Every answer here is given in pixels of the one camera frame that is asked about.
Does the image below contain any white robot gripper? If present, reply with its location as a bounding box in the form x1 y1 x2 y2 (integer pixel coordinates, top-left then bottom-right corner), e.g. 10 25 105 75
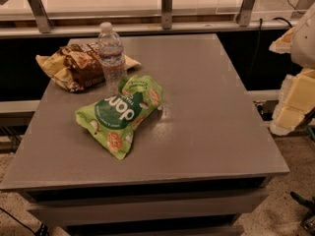
269 3 315 136

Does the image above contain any clear plastic water bottle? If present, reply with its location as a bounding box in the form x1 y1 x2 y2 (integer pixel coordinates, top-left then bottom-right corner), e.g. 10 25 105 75
97 22 127 95

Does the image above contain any grey drawer cabinet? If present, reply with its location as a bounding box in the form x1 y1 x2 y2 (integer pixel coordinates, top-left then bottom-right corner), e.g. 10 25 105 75
1 34 288 236

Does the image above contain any dark tool on floor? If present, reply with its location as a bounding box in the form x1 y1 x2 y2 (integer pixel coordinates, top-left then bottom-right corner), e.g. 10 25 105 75
289 191 315 236

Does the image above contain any green snack bag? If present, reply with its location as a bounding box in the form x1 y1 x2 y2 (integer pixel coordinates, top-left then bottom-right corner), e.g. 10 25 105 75
75 76 163 160

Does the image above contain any brown yellow chip bag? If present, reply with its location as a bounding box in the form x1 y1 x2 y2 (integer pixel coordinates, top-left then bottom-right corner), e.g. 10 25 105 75
35 42 139 92

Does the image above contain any metal rail frame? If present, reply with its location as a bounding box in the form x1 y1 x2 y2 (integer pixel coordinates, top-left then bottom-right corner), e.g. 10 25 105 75
0 0 314 38

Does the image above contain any black floor cable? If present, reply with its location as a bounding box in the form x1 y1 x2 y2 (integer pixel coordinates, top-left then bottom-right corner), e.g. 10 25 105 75
0 206 50 236

